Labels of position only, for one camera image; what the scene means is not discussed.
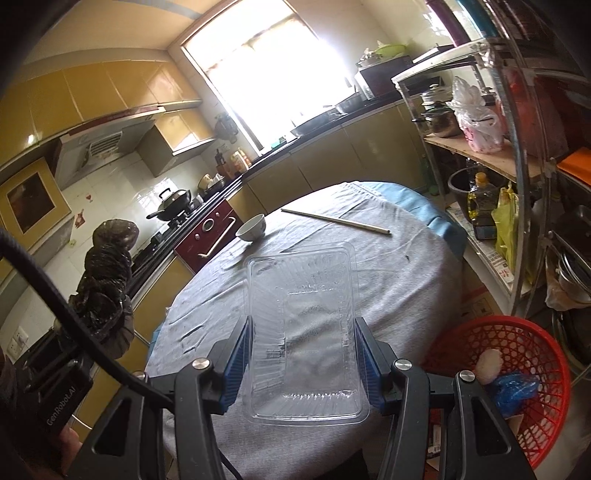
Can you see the person's left hand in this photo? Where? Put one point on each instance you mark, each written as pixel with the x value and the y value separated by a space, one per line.
pixel 71 441

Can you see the clear plastic tray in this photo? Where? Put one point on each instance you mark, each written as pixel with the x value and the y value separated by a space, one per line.
pixel 304 323

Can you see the steel pot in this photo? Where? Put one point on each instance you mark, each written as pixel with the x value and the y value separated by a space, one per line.
pixel 438 120

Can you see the yellow plastic bag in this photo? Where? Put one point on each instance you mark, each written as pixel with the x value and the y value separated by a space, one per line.
pixel 505 221

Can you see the red oven front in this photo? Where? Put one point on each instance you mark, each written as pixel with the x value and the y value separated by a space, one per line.
pixel 212 230

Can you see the steel shelf rack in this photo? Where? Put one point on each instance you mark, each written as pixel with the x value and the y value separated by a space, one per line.
pixel 521 152

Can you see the dark kettle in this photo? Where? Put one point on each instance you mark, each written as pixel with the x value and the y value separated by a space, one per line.
pixel 226 125

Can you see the red plastic bag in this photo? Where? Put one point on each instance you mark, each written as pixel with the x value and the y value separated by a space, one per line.
pixel 535 115

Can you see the black bucket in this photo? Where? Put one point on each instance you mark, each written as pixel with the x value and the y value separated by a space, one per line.
pixel 461 189

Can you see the window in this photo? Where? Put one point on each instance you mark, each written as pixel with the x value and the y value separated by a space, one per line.
pixel 268 69

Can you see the newspaper shelf liner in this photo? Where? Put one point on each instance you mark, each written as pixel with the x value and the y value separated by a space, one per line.
pixel 489 258

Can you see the green basin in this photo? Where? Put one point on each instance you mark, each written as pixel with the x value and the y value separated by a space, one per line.
pixel 390 48

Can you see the wooden chopsticks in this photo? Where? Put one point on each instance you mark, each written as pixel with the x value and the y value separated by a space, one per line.
pixel 334 220

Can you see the stack of steel pans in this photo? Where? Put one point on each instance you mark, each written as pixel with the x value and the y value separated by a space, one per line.
pixel 568 272

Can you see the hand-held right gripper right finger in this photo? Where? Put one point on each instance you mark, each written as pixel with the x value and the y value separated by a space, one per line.
pixel 367 364

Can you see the flat cardboard box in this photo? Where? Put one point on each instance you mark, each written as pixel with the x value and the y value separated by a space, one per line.
pixel 480 300

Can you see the white bowl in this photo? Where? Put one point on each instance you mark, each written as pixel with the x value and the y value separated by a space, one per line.
pixel 251 228

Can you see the beige counter cabinets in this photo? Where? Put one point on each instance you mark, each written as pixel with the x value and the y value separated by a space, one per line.
pixel 332 147

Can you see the orange bottle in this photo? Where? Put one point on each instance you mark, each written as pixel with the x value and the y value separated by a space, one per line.
pixel 239 161

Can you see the range hood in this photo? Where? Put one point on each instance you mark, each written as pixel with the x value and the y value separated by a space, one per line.
pixel 101 147

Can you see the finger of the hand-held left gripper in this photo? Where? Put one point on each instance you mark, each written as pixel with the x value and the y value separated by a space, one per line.
pixel 121 327

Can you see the yellow framed panel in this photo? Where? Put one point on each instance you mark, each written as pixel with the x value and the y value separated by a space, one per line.
pixel 30 198

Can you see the white plastic bag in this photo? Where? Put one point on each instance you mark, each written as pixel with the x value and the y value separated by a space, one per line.
pixel 475 120

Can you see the microwave oven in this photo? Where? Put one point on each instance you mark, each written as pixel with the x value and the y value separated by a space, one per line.
pixel 383 76

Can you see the yellow upper cabinets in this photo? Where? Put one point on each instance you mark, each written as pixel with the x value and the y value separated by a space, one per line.
pixel 92 87

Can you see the wall socket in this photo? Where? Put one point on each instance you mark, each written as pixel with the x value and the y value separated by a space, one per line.
pixel 18 341

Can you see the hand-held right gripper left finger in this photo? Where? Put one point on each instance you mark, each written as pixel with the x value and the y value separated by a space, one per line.
pixel 235 364

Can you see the black plastic bag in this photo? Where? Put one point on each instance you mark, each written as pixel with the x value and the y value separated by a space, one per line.
pixel 108 267

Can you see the teal cloth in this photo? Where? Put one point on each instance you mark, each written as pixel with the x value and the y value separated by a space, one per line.
pixel 415 198

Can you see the blue plastic bag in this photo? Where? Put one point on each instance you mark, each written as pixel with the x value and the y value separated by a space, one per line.
pixel 512 392

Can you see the red plastic mesh basket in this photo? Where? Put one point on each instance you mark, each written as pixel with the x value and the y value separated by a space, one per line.
pixel 508 320

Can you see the cooking oil bottle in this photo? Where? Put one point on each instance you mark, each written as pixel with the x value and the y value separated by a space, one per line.
pixel 478 198

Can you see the grey tablecloth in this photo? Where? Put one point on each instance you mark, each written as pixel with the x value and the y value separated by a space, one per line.
pixel 392 286

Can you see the black wok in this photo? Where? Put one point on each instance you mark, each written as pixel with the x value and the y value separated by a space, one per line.
pixel 173 201

